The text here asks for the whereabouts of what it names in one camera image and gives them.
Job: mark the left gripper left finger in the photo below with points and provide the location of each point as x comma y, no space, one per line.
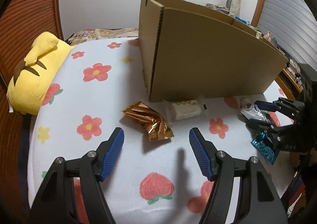
55,200

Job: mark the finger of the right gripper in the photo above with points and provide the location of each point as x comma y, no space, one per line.
280,138
282,105

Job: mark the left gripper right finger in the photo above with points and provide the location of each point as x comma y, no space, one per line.
258,200

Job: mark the blue foil candy packet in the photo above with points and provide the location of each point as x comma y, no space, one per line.
265,147

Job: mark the silver blue snack packet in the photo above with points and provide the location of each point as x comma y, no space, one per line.
252,111

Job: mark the white cake snack packet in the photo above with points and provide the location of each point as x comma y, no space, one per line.
185,109

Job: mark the copper foil snack packet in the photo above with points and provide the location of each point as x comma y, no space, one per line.
152,121

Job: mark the wooden side cabinet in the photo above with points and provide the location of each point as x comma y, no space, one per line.
289,81

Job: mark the grey window shutter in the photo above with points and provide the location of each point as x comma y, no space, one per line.
291,24

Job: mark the white floral strawberry blanket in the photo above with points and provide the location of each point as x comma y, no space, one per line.
153,181

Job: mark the yellow plush toy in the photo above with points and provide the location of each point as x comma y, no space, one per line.
32,76

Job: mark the brown cardboard box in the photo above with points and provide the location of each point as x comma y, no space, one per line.
189,50

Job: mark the floral patterned pillow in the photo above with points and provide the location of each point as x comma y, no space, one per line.
86,35

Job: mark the wooden louvered wardrobe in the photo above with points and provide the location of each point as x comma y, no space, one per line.
21,22

